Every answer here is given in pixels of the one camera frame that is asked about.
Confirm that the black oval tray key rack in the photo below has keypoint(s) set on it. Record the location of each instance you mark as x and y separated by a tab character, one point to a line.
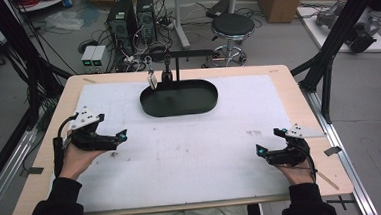
178	100

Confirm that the white floor board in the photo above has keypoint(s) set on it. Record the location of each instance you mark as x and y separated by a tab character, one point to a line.
317	36

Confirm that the aluminium rail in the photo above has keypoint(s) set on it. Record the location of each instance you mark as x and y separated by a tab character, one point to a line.
8	172
349	171

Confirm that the white round table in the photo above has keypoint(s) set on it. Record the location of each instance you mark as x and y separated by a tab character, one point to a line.
43	3

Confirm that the white desk leg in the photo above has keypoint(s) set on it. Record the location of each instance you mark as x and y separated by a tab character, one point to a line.
180	24

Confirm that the person's right hand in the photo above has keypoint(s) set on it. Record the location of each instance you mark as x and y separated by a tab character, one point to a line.
299	174

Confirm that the black round stool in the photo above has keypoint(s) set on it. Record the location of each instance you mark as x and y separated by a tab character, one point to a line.
233	24

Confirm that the grey robot equipment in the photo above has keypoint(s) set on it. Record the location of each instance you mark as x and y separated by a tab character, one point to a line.
357	27

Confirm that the cardboard box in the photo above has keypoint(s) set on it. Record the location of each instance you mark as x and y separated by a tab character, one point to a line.
282	1

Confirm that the person's left hand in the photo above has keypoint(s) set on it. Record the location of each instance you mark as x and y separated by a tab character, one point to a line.
76	161

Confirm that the black flat footrest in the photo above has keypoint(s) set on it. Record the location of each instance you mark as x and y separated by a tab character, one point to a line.
218	8

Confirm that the clear plastic bag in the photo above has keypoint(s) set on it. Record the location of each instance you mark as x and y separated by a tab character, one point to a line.
64	21

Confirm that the white bench power supply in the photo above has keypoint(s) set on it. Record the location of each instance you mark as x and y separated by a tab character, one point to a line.
88	58
99	58

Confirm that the dark key fob with clip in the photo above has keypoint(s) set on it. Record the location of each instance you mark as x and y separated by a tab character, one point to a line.
167	74

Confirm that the black metal frame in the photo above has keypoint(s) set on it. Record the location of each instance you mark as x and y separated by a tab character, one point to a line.
334	38
32	63

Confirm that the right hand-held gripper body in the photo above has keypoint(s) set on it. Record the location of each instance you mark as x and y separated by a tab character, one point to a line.
291	154

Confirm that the grey tape piece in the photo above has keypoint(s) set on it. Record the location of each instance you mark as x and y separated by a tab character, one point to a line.
32	171
333	151

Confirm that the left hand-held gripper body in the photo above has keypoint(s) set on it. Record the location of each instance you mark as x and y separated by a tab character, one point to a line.
92	140

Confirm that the black tower computer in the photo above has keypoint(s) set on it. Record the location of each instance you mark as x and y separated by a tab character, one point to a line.
121	25
146	18

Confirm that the white table mat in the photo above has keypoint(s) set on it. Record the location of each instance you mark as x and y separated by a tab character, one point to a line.
198	153

